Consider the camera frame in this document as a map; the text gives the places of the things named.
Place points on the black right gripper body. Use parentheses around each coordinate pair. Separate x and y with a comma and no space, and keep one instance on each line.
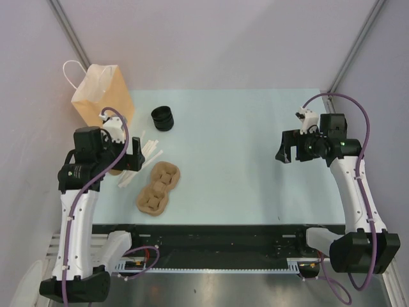
(308,146)

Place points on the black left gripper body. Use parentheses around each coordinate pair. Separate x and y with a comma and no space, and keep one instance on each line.
(125,163)

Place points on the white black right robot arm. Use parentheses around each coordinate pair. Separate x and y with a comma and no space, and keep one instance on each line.
(366,246)

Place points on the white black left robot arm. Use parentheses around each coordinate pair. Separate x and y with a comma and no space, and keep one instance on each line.
(78,275)

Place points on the brown pulp cup carrier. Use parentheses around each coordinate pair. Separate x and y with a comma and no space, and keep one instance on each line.
(154,197)

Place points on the stack of black cup lids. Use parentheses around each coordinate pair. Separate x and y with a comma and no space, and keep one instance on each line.
(162,118)

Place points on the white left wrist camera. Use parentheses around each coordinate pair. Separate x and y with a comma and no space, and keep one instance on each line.
(113,129)

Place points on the brown paper bag white handles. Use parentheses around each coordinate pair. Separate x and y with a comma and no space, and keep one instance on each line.
(102,86)

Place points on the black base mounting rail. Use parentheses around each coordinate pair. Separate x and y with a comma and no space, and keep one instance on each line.
(242,247)

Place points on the right aluminium frame post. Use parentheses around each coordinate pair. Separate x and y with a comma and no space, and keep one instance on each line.
(358,43)

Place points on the aluminium frame post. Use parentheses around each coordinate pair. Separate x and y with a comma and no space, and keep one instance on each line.
(69,32)
(358,43)

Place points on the left aluminium frame post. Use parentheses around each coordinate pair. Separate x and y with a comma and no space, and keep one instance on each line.
(69,32)

